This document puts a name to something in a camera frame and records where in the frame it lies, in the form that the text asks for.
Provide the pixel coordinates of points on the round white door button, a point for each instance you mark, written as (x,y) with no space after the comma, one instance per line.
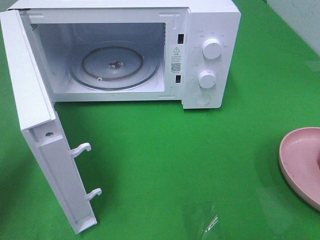
(203,99)

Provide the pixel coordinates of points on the white timer knob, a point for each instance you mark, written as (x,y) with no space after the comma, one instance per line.
(207,79)

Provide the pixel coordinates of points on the white microwave door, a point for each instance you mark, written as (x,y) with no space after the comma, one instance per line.
(40,123)

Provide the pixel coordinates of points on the pink round plate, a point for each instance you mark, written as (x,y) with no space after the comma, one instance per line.
(299,161)

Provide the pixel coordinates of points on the glass microwave turntable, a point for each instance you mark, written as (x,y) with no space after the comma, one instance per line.
(116,65)

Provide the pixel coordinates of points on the white microwave oven body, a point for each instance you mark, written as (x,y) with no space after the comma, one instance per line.
(64,27)

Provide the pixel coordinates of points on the upper white power knob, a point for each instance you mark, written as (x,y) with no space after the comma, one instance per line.
(212,48)

